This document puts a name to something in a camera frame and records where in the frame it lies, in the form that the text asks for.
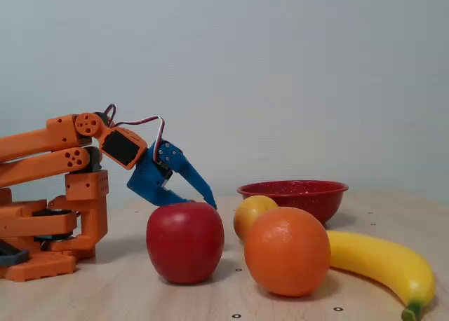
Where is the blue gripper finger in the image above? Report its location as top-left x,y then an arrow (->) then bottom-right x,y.
157,142 -> 218,210
154,187 -> 196,207

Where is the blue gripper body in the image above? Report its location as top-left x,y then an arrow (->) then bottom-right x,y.
126,141 -> 174,207

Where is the red speckled bowl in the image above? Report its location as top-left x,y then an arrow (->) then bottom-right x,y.
236,179 -> 349,227

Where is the red apple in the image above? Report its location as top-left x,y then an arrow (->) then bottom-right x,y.
145,201 -> 226,285

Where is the orange fruit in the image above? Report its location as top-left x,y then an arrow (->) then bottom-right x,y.
243,205 -> 332,298

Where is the dark grey table clamp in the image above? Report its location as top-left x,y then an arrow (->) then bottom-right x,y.
0,239 -> 30,267

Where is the yellow banana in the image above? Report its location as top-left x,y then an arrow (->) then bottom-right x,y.
326,230 -> 437,321

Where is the red white servo cable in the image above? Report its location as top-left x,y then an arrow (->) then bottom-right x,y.
114,114 -> 166,149

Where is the short looped servo cable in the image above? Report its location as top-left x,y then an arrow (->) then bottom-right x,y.
104,103 -> 118,128

